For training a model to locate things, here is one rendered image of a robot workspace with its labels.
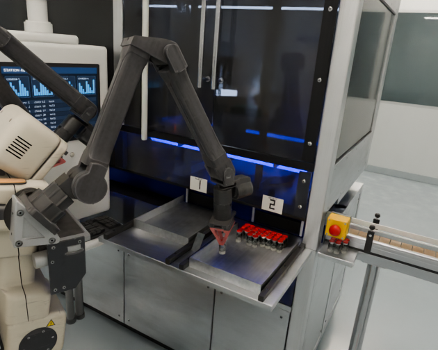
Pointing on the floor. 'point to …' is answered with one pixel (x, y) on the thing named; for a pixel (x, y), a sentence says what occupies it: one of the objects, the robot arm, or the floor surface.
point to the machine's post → (325, 163)
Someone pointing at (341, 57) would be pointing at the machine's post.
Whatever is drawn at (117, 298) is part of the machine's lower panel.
